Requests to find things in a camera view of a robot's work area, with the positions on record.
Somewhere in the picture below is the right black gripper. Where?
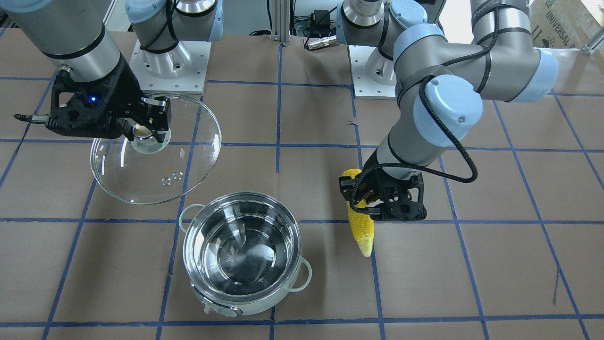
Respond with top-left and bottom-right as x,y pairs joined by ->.
45,56 -> 172,144

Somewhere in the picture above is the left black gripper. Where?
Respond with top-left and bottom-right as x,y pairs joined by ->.
339,163 -> 427,221

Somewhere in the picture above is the yellow corn cob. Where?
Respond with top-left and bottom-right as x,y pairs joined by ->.
345,198 -> 375,257

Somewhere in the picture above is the glass pot lid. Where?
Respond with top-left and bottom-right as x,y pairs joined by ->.
89,92 -> 222,204

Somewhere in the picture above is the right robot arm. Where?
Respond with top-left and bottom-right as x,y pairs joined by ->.
1,0 -> 224,146

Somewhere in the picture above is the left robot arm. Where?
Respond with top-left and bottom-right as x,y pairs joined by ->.
337,0 -> 558,221

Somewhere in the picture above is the white steel cooking pot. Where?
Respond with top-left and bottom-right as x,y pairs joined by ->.
178,192 -> 313,318

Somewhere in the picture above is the silver metal connector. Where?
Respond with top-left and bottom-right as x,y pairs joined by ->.
304,36 -> 340,51

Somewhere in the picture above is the cardboard box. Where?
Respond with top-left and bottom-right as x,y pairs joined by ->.
530,0 -> 603,48

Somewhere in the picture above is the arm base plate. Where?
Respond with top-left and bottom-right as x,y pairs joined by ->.
129,41 -> 212,95
349,45 -> 395,100

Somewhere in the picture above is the aluminium frame post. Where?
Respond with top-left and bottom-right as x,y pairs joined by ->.
268,0 -> 292,45

